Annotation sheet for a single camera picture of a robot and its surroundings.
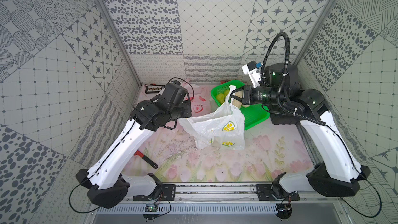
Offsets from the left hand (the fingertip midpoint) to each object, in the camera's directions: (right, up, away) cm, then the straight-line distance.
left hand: (193, 108), depth 65 cm
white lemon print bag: (+13, -8, -2) cm, 15 cm away
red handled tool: (-33, -27, +21) cm, 48 cm away
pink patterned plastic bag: (+1, +5, +39) cm, 39 cm away
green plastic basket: (+37, -7, +37) cm, 53 cm away
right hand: (+15, +5, -7) cm, 17 cm away
